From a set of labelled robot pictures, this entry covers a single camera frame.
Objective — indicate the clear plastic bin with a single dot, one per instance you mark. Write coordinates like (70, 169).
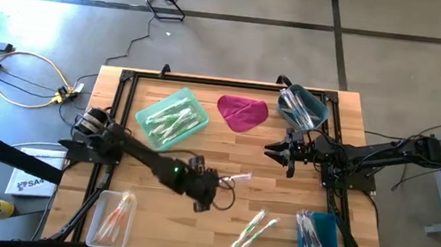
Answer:
(96, 229)

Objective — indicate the yellow can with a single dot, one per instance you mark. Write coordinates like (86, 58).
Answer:
(1, 210)

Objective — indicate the light turquoise plastic bin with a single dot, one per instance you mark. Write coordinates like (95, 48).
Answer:
(143, 128)

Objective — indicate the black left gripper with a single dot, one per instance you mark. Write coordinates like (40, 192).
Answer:
(202, 186)

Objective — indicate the yellow power splitter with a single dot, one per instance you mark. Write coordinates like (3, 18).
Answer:
(63, 94)

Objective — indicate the magenta cloth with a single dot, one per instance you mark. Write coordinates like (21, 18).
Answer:
(246, 111)

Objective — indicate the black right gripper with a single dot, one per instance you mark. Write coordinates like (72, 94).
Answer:
(299, 149)

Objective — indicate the black desk beam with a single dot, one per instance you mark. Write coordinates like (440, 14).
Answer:
(22, 159)

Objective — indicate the green toothbrush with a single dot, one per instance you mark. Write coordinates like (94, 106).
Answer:
(183, 127)
(258, 233)
(172, 122)
(167, 108)
(171, 131)
(250, 227)
(170, 115)
(177, 124)

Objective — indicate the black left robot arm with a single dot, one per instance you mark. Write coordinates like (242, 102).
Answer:
(140, 156)

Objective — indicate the grey metal table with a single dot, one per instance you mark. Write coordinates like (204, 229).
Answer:
(439, 185)

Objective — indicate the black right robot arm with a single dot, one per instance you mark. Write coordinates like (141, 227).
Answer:
(384, 153)

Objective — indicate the grey-blue plastic bin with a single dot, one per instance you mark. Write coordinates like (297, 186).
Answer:
(317, 108)

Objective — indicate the teal blue plastic bin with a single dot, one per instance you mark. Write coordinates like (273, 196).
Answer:
(335, 236)

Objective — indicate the white printed box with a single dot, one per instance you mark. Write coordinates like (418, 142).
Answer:
(32, 186)

